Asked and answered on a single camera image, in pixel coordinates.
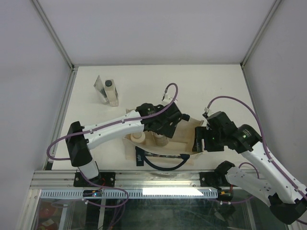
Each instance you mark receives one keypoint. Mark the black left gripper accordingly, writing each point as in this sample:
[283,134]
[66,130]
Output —
[168,130]

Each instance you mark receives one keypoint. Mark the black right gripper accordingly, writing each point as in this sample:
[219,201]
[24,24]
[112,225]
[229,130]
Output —
[201,132]

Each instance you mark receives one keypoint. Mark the clear bottle with white cap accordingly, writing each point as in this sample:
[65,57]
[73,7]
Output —
[160,140]

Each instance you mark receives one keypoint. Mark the cream canvas tote bag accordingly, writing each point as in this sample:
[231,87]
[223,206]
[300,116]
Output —
[181,143]

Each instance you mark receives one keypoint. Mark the beige bottle with round cap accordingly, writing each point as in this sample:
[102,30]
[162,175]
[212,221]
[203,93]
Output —
[138,137]

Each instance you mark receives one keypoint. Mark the square bottle with dark cap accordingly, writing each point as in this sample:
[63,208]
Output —
[111,93]

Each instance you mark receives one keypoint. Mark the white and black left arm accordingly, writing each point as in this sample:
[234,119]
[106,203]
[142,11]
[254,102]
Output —
[80,140]

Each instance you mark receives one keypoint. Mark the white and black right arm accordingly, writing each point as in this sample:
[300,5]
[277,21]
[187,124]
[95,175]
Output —
[281,192]

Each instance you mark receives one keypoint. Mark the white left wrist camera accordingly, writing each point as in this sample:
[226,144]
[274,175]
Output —
[166,100]

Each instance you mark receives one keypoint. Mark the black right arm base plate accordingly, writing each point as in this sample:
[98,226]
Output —
[212,179]

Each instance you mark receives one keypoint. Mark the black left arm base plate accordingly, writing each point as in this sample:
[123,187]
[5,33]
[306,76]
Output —
[104,179]

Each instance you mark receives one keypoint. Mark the aluminium front rail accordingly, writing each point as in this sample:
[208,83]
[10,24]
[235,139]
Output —
[61,179]

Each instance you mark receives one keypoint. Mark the white slotted cable duct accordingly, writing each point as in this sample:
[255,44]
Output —
[146,193]

